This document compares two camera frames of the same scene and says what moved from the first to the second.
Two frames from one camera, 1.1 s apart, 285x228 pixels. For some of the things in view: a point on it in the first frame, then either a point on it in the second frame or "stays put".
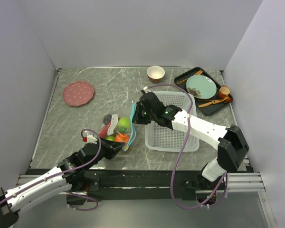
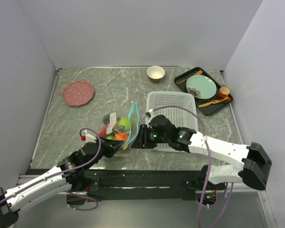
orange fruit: (122, 137) stays put
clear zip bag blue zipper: (119, 128) stays put
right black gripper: (137, 118) -> (140, 142)
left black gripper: (111, 147) stays put
